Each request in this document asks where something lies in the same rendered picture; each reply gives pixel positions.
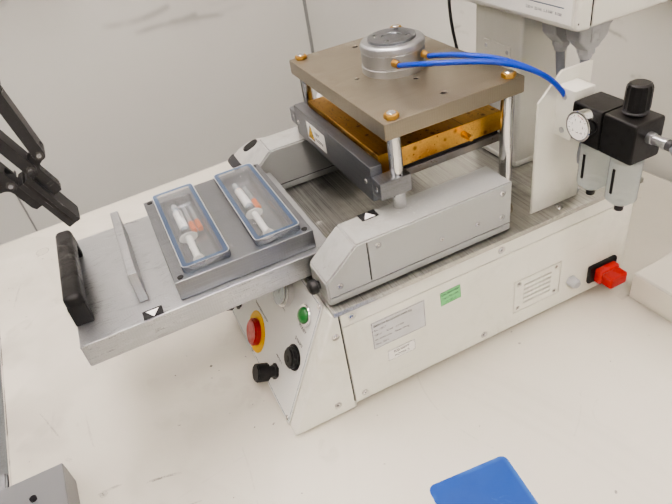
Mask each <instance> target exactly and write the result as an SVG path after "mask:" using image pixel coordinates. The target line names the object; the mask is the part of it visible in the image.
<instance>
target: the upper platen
mask: <svg viewBox="0 0 672 504"><path fill-rule="evenodd" d="M308 105H309V107H310V108H312V109H313V110H314V111H315V112H317V113H318V114H319V115H320V116H322V117H323V118H324V119H325V120H327V121H328V122H329V123H330V124H332V125H333V126H334V127H335V128H337V129H338V130H339V131H340V132H342V133H343V134H344V135H345V136H347V137H348V138H349V139H350V140H352V141H353V142H354V143H356V144H357V145H358V146H359V147H361V148H362V149H363V150H364V151H366V152H367V153H368V154H369V155H371V156H372V157H373V158H374V159H376V160H377V161H378V162H379V163H381V165H382V173H384V172H387V171H389V162H388V152H387V143H386V142H385V141H384V140H382V139H381V138H380V137H378V136H377V135H376V134H374V133H373V132H371V131H370V130H369V129H367V128H366V127H365V126H363V125H362V124H360V123H359V122H358V121H356V120H355V119H354V118H352V117H351V116H349V115H348V114H347V113H345V112H344V111H343V110H341V109H340V108H338V107H337V106H336V105H334V104H333V103H332V102H330V101H329V100H327V99H326V98H325V97H323V96H322V97H319V98H316V99H313V100H310V101H308ZM498 130H500V110H499V109H497V108H495V107H492V106H490V105H486V106H484V107H481V108H478V109H475V110H472V111H470V112H467V113H464V114H461V115H459V116H456V117H453V118H450V119H448V120H445V121H442V122H439V123H436V124H434V125H431V126H428V127H425V128H423V129H420V130H417V131H414V132H412V133H409V134H406V135H403V136H401V145H402V157H403V168H404V169H406V170H407V171H408V172H410V173H411V174H414V173H416V172H419V171H421V170H424V169H427V168H429V167H432V166H434V165H437V164H440V163H442V162H445V161H448V160H450V159H453V158H455V157H458V156H461V155H463V154H466V153H468V152H471V151H474V150H476V149H479V148H481V147H484V146H487V145H489V144H492V143H495V142H497V141H499V137H500V133H499V132H497V131H498Z"/></svg>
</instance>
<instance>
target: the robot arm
mask: <svg viewBox="0 0 672 504"><path fill-rule="evenodd" d="M0 114H1V116H2V117H3V118H4V120H5V121H6V122H7V124H8V125H9V126H10V128H11V129H12V130H13V132H14V133H15V134H16V136H17V137H18V138H19V140H20V141H21V142H22V144H23V145H24V146H25V148H26V149H27V150H28V152H27V151H25V150H24V149H23V148H22V147H21V146H19V145H18V144H17V143H16V142H15V141H13V140H12V139H11V138H10V137H9V136H7V135H6V134H5V133H4V132H3V131H1V130H0V154H1V155H3V156H4V157H5V158H6V159H8V160H9V161H10V162H11V163H12V164H14V165H15V166H16V167H18V168H19V169H20V170H21V171H22V172H20V173H19V174H18V177H17V174H16V171H15V170H14V172H13V171H12V170H10V169H9V168H8V167H7V166H5V165H4V164H3V163H2V162H0V194H1V193H4V192H11V193H13V194H15V195H16V196H17V197H19V198H20V199H21V200H22V201H24V202H25V203H26V204H28V205H29V206H30V207H32V208H34V209H38V208H39V207H41V206H43V207H45V208H46V209H47V210H48V211H50V212H51V213H52V214H54V215H55V216H56V217H57V218H59V219H60V220H61V221H62V222H64V223H65V224H66V225H68V226H69V227H71V226H72V225H73V224H74V223H76V222H77V221H78V220H80V214H79V210H78V206H77V205H75V204H74V203H73V202H72V201H71V200H69V199H68V198H67V197H66V196H64V195H63V194H62V193H61V192H60V191H61V190H62V189H61V184H60V182H59V180H58V179H57V178H56V177H54V176H53V175H52V174H51V173H50V172H48V171H47V170H46V169H45V168H44V167H42V166H41V165H40V163H41V161H42V160H44V159H45V149H44V144H43V143H42V142H41V140H40V139H39V137H38V136H37V135H36V133H35V132H34V131H33V129H32V128H31V126H30V125H29V124H28V122H27V121H26V119H25V118H24V117H23V115H22V114H21V112H20V111H19V110H18V108H17V107H16V105H15V104H14V103H13V101H12V100H11V98H10V97H9V96H8V94H7V93H6V92H5V90H4V89H3V87H2V86H1V82H0Z"/></svg>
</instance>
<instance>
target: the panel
mask: <svg viewBox="0 0 672 504"><path fill-rule="evenodd" d="M306 285H307V281H306V280H305V279H301V280H299V281H297V282H294V283H293V287H294V296H293V301H292V303H291V304H290V306H288V307H280V306H279V305H277V304H276V303H275V301H274V298H273V291H272V292H270V293H268V294H265V295H263V296H260V297H258V298H256V299H253V300H251V301H248V302H246V303H244V304H242V307H241V308H240V309H237V307H234V309H233V310H232V312H233V314H234V316H235V318H236V320H237V322H238V324H239V326H240V328H241V330H242V332H243V334H244V336H245V338H246V340H247V342H248V339H247V332H246V329H247V323H248V321H249V320H250V319H251V318H257V319H258V320H259V322H260V326H261V340H260V343H259V345H256V346H252V345H251V344H250V343H249V342H248V344H249V346H250V348H251V350H252V352H253V354H254V356H255V358H256V360H257V362H258V363H268V364H269V366H271V365H272V364H273V363H276V364H277V366H278V368H279V377H278V378H277V379H273V378H270V380H269V381H267V382H268V384H269V386H270V388H271V390H272V392H273V394H274V396H275V398H276V400H277V402H278V404H279V406H280V408H281V410H282V412H283V414H284V416H285V418H286V420H287V423H288V425H290V424H291V420H292V417H293V414H294V410H295V407H296V403H297V400H298V396H299V393H300V389H301V386H302V382H303V379H304V375H305V372H306V368H307V365H308V361H309V358H310V354H311V351H312V348H313V344H314V341H315V337H316V334H317V330H318V327H319V323H320V320H321V316H322V313H323V309H324V305H323V304H322V302H321V301H320V299H319V298H318V297H317V295H316V294H315V295H312V294H310V293H309V291H308V289H307V286H306ZM302 306H304V307H305V308H306V310H307V322H306V323H305V324H301V323H300V322H299V321H298V318H297V312H298V310H299V308H300V307H302ZM289 346H293V347H294V348H295V350H296V353H297V365H296V367H295V368H294V369H289V368H288V367H287V366H286V364H285V361H284V352H285V350H286V348H287V347H289Z"/></svg>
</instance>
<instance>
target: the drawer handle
mask: <svg viewBox="0 0 672 504"><path fill-rule="evenodd" d="M55 239H56V247H57V256H58V264H59V273H60V281H61V290H62V298H63V303H64V304H65V306H66V308H67V311H68V313H69V314H70V316H71V318H72V320H73V321H74V323H75V325H76V326H77V327H78V326H81V325H83V324H86V323H89V322H91V321H93V320H94V314H93V312H92V310H91V308H90V306H89V305H88V303H87V300H86V294H85V289H84V283H83V277H82V271H81V265H80V260H79V258H80V257H82V256H83V253H82V250H81V248H80V246H79V245H78V243H77V241H76V239H75V237H74V236H73V234H72V233H71V232H70V231H69V230H65V231H62V232H59V233H57V234H56V236H55Z"/></svg>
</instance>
